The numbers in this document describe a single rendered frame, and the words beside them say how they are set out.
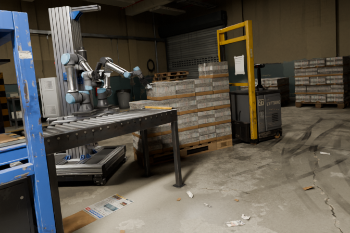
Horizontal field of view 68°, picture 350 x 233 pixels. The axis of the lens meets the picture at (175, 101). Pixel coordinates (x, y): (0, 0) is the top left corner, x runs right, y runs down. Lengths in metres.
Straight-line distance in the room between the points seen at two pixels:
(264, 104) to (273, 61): 5.67
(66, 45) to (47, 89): 0.56
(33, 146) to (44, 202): 0.34
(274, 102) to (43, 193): 3.52
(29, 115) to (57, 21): 1.92
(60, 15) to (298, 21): 7.74
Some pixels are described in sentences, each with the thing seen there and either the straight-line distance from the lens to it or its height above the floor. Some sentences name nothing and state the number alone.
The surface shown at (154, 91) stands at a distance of 3.42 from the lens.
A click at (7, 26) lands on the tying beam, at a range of 1.68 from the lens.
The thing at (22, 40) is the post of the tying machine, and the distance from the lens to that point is 1.69.
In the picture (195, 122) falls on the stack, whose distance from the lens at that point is 3.66.
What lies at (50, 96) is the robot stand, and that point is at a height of 1.00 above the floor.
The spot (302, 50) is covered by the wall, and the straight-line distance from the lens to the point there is 9.52.
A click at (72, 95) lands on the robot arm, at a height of 1.02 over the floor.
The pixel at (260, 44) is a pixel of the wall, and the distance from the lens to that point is 10.05.
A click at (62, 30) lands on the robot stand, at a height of 1.76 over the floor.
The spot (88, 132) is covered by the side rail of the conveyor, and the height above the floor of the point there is 0.77.
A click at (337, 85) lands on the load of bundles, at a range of 7.61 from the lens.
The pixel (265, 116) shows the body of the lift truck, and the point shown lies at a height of 0.39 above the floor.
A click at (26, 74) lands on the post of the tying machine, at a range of 1.67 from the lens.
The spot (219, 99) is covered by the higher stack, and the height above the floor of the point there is 0.74.
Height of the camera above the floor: 1.14
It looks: 6 degrees down
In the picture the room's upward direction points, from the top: 5 degrees counter-clockwise
